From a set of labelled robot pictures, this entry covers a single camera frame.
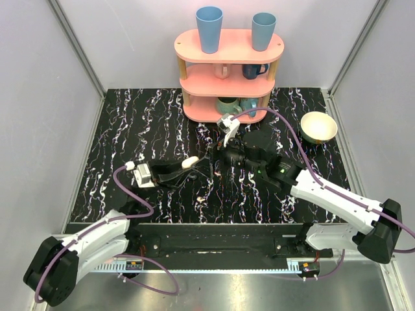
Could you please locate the teal glazed ceramic mug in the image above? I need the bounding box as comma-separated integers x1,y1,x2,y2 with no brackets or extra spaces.
216,97,243,115

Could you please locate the left blue plastic tumbler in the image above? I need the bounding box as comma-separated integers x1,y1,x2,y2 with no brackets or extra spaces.
196,6,223,54

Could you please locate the pink ceramic mug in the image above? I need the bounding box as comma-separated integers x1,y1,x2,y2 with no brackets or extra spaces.
213,63,231,80

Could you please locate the aluminium frame post right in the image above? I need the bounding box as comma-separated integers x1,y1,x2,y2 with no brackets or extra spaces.
327,0,390,98

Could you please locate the purple cable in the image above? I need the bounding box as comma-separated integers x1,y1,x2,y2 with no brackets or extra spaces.
228,107,415,281
34,161,180,304

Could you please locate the aluminium frame post left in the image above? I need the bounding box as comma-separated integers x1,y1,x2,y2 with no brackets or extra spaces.
47,0,106,98

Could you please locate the white earbud charging case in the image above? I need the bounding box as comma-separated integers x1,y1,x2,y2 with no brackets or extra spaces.
181,155,199,170

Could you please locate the blue plastic tumbler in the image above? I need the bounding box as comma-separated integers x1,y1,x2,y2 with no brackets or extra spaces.
196,6,223,54
252,12,277,52

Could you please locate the light blue butterfly mug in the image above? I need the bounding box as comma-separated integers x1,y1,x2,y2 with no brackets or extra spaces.
239,98,259,111

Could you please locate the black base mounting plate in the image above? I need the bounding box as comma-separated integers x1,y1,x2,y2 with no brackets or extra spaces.
126,223,333,259

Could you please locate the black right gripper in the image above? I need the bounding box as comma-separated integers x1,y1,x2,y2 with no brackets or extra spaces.
191,130,264,179

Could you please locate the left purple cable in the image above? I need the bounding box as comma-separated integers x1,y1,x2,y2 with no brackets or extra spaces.
34,161,180,304

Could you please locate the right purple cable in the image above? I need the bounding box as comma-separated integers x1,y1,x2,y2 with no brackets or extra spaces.
228,107,415,281

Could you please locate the white earbud on table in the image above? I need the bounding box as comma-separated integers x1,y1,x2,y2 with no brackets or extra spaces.
196,196,206,203

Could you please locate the right blue plastic tumbler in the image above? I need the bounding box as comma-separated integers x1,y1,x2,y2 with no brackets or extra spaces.
252,12,277,52

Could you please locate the dark blue ceramic mug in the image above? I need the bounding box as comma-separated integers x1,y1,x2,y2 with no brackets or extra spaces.
242,63,269,80

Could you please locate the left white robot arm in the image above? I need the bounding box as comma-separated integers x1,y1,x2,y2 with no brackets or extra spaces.
23,156,199,306

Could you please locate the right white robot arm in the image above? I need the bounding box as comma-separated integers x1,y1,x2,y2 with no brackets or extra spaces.
207,130,402,264

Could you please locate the aluminium frame post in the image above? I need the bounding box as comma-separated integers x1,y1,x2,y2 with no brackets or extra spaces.
327,0,390,98
47,0,106,98

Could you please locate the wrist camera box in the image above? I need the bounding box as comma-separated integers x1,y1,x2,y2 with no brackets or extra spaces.
132,163,158,189
217,113,240,147

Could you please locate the cream ceramic bowl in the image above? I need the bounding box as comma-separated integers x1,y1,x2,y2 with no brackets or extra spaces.
300,111,338,144

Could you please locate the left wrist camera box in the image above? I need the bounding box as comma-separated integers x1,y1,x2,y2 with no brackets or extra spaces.
132,163,158,189

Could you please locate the pink three-tier shelf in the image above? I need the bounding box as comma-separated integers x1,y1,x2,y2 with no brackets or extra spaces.
174,29,285,122

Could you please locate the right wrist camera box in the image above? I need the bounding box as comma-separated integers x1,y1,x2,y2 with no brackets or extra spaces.
217,113,240,147

